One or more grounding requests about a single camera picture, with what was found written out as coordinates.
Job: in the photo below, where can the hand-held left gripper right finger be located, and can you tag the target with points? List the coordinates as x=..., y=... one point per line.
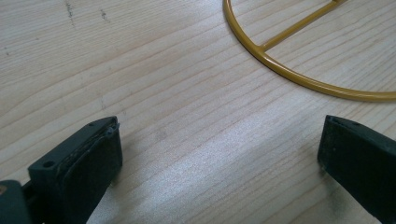
x=361, y=161

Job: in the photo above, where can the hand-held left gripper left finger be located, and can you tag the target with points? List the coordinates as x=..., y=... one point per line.
x=77, y=168

